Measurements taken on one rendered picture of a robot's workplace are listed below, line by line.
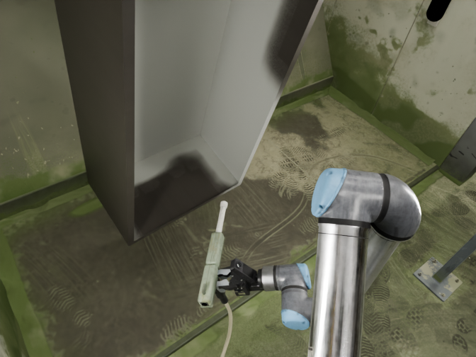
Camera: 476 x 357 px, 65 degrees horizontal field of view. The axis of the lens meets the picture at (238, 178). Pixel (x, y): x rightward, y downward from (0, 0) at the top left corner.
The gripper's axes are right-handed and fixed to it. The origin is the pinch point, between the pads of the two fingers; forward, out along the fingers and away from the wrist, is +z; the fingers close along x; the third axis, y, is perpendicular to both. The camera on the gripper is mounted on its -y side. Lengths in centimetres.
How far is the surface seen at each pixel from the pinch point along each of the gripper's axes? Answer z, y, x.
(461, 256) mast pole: -105, 66, 47
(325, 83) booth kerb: -50, 49, 214
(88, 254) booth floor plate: 78, 16, 30
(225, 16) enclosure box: -20, -71, 63
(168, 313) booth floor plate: 35, 36, 6
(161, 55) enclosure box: 2, -69, 46
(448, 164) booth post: -126, 88, 137
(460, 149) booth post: -132, 74, 136
